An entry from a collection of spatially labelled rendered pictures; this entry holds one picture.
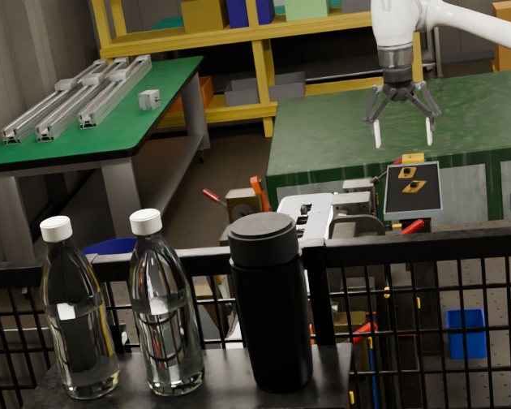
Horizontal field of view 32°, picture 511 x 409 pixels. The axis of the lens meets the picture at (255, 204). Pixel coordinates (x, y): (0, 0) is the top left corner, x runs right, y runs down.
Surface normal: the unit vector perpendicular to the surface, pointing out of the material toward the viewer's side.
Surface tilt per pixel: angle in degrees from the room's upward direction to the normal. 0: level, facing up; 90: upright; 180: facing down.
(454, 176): 90
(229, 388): 0
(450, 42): 90
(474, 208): 90
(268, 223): 0
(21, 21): 90
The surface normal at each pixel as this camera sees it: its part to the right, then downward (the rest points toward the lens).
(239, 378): -0.15, -0.93
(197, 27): -0.19, 0.36
